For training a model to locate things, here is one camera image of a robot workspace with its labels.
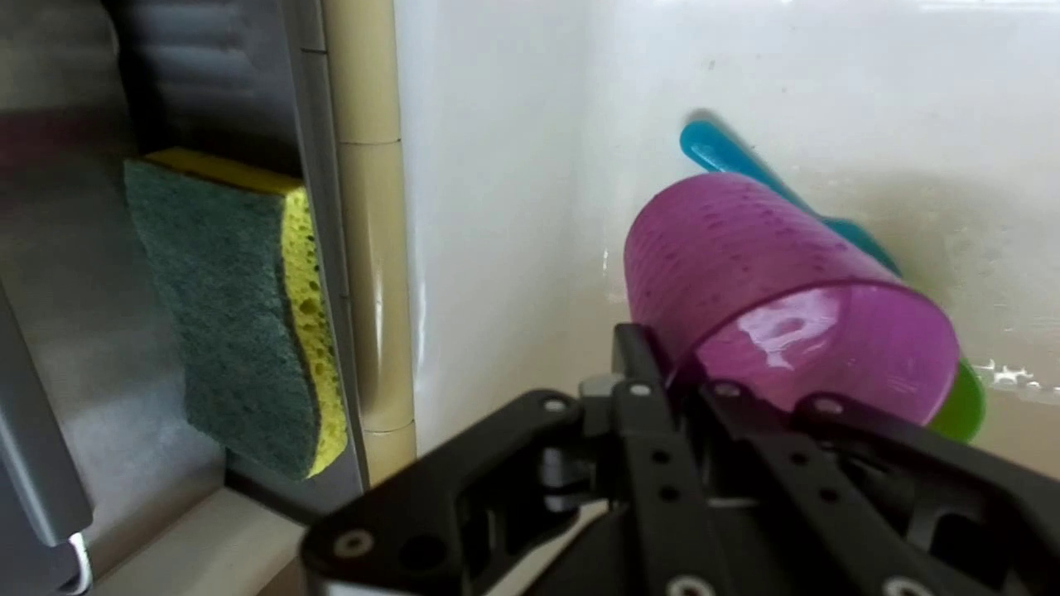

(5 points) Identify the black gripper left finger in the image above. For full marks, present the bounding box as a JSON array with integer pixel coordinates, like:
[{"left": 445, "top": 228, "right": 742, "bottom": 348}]
[{"left": 297, "top": 322, "right": 723, "bottom": 596}]

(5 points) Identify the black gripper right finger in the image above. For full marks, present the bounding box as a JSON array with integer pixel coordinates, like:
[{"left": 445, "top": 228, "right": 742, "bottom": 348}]
[{"left": 693, "top": 377, "right": 1060, "bottom": 596}]

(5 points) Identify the purple plastic cup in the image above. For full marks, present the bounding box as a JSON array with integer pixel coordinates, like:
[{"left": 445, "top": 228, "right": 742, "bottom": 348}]
[{"left": 624, "top": 171, "right": 961, "bottom": 428}]

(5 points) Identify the green plastic cup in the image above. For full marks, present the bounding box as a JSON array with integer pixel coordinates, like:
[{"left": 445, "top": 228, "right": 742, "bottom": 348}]
[{"left": 925, "top": 356, "right": 989, "bottom": 444}]

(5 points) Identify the white sink basin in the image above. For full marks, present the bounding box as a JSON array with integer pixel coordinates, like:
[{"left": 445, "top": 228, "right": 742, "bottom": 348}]
[{"left": 395, "top": 0, "right": 1060, "bottom": 477}]

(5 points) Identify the blue plastic spoon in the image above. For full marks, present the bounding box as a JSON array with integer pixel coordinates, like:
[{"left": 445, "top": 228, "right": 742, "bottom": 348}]
[{"left": 674, "top": 108, "right": 907, "bottom": 279}]

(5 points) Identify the green yellow sponge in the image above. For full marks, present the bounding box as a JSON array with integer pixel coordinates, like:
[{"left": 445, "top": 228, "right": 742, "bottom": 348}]
[{"left": 118, "top": 147, "right": 350, "bottom": 479}]

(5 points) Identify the grey metal sink caddy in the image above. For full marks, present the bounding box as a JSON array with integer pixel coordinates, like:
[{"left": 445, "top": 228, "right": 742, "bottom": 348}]
[{"left": 0, "top": 0, "right": 374, "bottom": 596}]

